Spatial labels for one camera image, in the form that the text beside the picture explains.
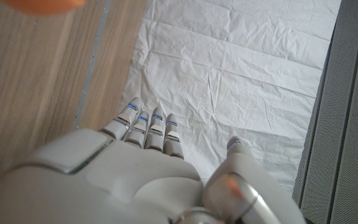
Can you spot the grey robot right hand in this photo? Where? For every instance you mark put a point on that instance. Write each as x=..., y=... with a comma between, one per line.
x=110, y=186

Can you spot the orange flower watering can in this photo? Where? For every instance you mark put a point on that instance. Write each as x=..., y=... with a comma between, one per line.
x=42, y=5

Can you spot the white backdrop cloth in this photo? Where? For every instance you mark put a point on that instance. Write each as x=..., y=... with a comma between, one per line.
x=228, y=71

